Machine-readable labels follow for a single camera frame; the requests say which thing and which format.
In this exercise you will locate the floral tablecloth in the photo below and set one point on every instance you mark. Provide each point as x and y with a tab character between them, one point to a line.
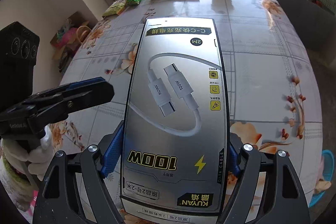
275	122

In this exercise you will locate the blue trash basket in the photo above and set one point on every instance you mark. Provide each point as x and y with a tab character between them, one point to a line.
325	175

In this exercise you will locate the black cable box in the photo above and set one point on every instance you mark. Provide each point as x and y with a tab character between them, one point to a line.
176	124

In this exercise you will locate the white fluffy blanket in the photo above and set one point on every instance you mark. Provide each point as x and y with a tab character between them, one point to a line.
19	189

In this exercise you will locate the grey cabinet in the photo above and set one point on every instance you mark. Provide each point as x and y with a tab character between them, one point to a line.
314	25

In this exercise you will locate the white gloved left hand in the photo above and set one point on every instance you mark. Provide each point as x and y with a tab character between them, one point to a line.
39	158

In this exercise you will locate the yellow green snack pack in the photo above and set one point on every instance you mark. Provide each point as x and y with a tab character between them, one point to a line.
115	9

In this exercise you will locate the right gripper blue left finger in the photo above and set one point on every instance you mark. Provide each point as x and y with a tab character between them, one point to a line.
111	150

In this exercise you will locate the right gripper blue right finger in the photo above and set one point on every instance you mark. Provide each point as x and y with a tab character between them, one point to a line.
233	161

